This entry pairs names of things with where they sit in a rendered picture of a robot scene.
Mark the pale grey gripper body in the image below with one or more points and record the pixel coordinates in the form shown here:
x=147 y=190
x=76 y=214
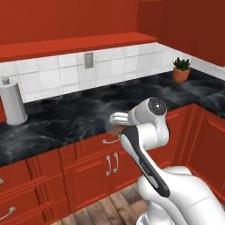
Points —
x=112 y=128

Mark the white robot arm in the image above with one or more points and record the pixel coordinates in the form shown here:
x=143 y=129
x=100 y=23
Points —
x=181 y=193

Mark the red drawer front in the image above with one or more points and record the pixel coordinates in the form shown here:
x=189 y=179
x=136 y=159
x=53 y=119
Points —
x=20 y=205
x=90 y=148
x=14 y=178

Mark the potted green plant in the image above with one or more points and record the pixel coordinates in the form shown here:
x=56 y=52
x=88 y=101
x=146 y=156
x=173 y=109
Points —
x=181 y=71

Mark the white paper towel roll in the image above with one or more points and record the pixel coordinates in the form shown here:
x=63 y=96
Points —
x=12 y=102

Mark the grey wall outlet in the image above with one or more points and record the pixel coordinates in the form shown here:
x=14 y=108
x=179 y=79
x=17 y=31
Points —
x=88 y=60

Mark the red wall cabinet run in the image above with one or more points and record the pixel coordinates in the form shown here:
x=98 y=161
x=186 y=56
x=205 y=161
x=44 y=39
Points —
x=67 y=26

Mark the red corner wall cabinet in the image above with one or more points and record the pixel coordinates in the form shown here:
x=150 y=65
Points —
x=190 y=26

